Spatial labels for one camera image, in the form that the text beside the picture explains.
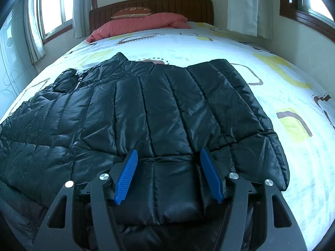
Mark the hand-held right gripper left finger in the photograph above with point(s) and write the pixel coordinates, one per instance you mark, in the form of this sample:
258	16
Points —
126	175

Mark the bed with patterned sheet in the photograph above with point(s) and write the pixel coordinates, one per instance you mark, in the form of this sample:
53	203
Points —
274	89

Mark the wooden headboard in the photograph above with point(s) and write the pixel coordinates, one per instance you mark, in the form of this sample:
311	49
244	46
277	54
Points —
149	7

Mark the white sheer curtain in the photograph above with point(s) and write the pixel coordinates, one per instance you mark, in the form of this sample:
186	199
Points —
32	28

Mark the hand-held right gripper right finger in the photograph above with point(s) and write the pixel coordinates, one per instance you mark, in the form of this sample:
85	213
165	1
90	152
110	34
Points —
212	176

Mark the black puffer jacket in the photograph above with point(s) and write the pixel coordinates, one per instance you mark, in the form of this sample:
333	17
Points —
146	125

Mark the window with dark wooden frame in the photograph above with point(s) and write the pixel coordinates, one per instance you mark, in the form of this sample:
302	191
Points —
303	5

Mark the pink pillow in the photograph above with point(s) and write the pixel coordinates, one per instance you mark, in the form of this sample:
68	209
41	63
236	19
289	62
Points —
146	23

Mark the brown patterned cushion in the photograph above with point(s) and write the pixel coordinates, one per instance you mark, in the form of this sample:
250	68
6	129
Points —
132	13

